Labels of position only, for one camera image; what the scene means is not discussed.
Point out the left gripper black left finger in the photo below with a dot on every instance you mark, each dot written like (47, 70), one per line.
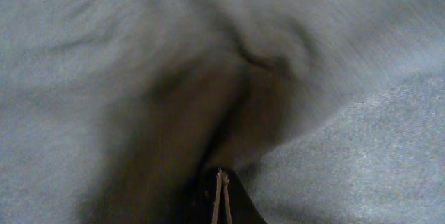
(205, 206)

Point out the black t-shirt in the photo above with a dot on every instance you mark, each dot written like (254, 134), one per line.
(332, 111)

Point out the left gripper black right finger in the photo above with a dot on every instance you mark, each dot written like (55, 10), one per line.
(238, 207)

